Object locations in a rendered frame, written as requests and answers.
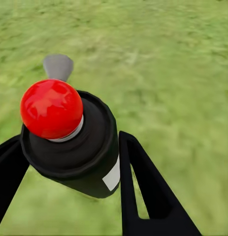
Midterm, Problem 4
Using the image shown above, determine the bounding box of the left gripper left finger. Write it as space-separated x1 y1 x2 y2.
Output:
0 134 30 223

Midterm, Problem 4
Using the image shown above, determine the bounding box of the pesticide atomizer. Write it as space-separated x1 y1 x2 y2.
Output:
20 53 120 199

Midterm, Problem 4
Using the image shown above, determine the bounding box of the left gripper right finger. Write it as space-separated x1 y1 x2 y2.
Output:
119 131 202 236

